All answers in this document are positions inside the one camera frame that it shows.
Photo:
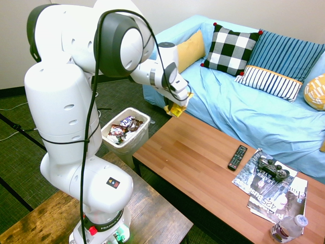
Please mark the crumpled white paper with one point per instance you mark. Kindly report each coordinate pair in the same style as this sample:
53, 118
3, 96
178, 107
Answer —
119, 139

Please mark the magazine with 425 business print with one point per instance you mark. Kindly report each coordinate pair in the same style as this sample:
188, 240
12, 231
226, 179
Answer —
284, 203

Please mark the white trash bin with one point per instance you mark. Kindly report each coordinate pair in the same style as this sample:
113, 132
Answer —
132, 143

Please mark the black tv remote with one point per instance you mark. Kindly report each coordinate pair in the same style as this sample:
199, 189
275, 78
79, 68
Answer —
237, 157

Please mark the clear plastic drink bottle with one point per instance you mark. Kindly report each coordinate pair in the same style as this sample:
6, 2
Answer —
287, 228

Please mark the rustic wooden robot stand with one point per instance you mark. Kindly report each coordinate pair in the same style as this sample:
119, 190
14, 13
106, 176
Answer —
152, 218

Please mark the yellow white patterned pillow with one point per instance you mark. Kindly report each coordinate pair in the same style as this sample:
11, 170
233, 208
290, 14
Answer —
316, 92

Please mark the grey plastic trash bin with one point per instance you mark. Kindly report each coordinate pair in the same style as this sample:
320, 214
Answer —
127, 146

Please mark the magazine with leader print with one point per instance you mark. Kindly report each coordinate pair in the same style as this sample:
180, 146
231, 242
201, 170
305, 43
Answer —
250, 178

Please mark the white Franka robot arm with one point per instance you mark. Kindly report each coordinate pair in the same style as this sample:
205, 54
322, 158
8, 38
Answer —
66, 101

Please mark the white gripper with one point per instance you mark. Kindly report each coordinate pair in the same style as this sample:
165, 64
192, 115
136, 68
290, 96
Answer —
180, 97

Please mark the yellow baked chip bag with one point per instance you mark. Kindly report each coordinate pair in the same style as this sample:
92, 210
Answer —
177, 109

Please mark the purple snack wrapper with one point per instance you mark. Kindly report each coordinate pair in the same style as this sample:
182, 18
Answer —
126, 121

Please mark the red brown snack wrapper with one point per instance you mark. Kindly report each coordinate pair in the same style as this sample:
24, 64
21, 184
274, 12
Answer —
116, 130

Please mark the blue striped pillow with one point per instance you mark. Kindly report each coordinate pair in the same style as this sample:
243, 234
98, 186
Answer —
284, 54

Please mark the black game controller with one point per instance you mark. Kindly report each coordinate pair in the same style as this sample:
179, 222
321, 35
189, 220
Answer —
273, 169

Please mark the light blue sofa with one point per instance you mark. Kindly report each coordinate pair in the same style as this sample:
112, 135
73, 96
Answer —
241, 114

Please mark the plain yellow pillow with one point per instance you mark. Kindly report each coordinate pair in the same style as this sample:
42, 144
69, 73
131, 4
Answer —
189, 52

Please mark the black white checkered pillow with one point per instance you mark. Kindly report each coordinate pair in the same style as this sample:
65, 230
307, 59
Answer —
229, 49

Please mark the white navy striped pillow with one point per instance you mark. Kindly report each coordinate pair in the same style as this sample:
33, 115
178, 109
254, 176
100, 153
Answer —
271, 82

